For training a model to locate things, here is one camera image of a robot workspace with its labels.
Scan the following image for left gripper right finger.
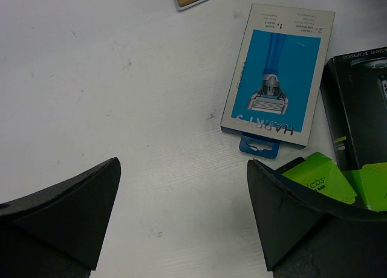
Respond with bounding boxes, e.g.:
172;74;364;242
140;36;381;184
247;160;386;277

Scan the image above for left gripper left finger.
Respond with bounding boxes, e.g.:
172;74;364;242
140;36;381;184
1;157;121;277

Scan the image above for blue Harry's box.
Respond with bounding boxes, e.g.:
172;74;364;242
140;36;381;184
220;4;335;159

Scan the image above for black green razor box middle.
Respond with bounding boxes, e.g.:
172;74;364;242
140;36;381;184
320;47;386;212

